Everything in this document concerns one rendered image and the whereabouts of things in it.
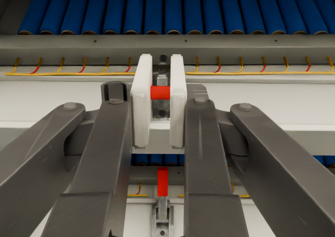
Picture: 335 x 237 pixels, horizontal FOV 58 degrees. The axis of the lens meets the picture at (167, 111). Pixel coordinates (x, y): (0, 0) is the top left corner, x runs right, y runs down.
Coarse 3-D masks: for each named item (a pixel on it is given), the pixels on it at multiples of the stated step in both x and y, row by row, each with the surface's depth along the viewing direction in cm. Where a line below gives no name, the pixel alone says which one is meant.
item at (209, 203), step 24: (192, 120) 11; (216, 120) 11; (192, 144) 10; (216, 144) 10; (192, 168) 9; (216, 168) 9; (192, 192) 8; (216, 192) 8; (192, 216) 6; (216, 216) 6; (240, 216) 6
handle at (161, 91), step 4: (160, 80) 24; (164, 80) 24; (160, 84) 24; (164, 84) 24; (152, 88) 17; (156, 88) 17; (160, 88) 17; (164, 88) 17; (168, 88) 17; (152, 92) 17; (156, 92) 17; (160, 92) 17; (164, 92) 17; (168, 92) 17; (152, 96) 18; (156, 96) 18; (160, 96) 18; (164, 96) 18; (168, 96) 18
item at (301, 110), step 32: (0, 0) 33; (0, 32) 32; (192, 64) 29; (224, 64) 29; (256, 64) 29; (320, 64) 29; (0, 96) 27; (32, 96) 27; (64, 96) 27; (96, 96) 27; (224, 96) 27; (256, 96) 27; (288, 96) 27; (320, 96) 27; (0, 128) 25; (160, 128) 25; (288, 128) 25; (320, 128) 25
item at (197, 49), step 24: (0, 48) 27; (24, 48) 27; (48, 48) 27; (72, 48) 27; (96, 48) 27; (120, 48) 27; (144, 48) 27; (168, 48) 27; (192, 48) 27; (216, 48) 27; (240, 48) 27; (264, 48) 27; (288, 48) 27; (312, 48) 27; (120, 72) 27; (192, 72) 27; (216, 72) 27; (240, 72) 27; (264, 72) 27; (288, 72) 27; (312, 72) 27
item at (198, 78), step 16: (16, 80) 28; (32, 80) 28; (48, 80) 28; (64, 80) 28; (80, 80) 28; (96, 80) 28; (112, 80) 28; (128, 80) 27; (192, 80) 27; (208, 80) 27; (224, 80) 27; (240, 80) 27; (256, 80) 27; (272, 80) 27; (288, 80) 27; (304, 80) 27; (320, 80) 27
